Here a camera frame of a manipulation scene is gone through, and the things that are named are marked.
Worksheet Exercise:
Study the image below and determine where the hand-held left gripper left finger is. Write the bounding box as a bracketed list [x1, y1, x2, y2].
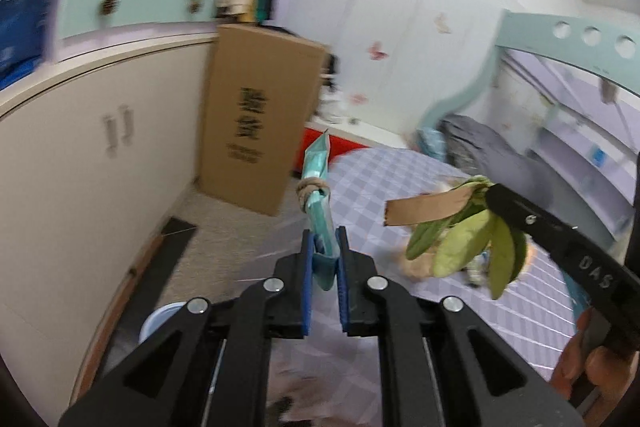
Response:
[57, 229, 321, 427]

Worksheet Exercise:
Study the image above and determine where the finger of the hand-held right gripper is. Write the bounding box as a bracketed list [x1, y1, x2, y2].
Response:
[486, 183, 578, 258]

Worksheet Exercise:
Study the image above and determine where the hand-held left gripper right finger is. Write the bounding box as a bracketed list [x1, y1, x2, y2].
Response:
[336, 226, 586, 427]

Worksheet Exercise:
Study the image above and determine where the bunch of green leaves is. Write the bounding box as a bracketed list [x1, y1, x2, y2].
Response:
[405, 176, 531, 300]

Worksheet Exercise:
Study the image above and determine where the brown paper strip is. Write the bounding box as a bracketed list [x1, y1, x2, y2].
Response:
[384, 186, 476, 228]

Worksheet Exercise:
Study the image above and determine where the tan rubber band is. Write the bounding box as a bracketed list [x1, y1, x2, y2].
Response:
[296, 177, 331, 212]

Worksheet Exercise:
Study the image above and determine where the teal plastic packet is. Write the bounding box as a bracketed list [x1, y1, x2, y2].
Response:
[301, 132, 337, 292]

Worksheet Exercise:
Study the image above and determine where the white plastic bin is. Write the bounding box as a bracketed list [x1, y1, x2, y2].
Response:
[139, 302, 188, 343]

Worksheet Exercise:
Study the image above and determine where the person's right hand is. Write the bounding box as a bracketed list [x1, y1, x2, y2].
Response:
[552, 307, 640, 413]

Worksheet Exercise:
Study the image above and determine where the grey duvet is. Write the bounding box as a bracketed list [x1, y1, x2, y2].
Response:
[440, 114, 556, 208]

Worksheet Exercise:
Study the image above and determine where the white bedside shelf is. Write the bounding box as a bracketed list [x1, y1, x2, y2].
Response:
[530, 102, 640, 228]

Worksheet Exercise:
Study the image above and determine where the grey checked tablecloth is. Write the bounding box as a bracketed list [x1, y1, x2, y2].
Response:
[240, 147, 586, 427]

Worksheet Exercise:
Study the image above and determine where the red storage box white lid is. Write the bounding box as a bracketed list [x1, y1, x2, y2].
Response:
[300, 117, 416, 162]

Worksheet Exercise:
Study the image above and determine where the large cardboard box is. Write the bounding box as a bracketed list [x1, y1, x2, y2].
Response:
[197, 23, 331, 217]

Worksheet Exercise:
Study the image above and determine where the cream floor cabinet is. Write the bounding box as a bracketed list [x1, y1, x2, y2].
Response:
[0, 32, 221, 408]

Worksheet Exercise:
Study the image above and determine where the blue bag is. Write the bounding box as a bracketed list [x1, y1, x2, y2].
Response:
[0, 0, 53, 88]

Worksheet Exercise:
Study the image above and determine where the teal bed frame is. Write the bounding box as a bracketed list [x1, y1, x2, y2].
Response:
[415, 9, 640, 148]

